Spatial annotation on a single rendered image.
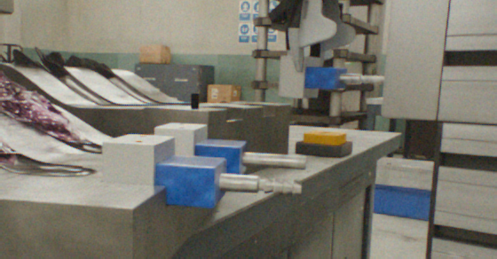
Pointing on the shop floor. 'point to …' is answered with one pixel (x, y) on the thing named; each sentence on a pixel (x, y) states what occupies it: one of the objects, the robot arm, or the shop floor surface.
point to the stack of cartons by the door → (216, 93)
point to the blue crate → (402, 201)
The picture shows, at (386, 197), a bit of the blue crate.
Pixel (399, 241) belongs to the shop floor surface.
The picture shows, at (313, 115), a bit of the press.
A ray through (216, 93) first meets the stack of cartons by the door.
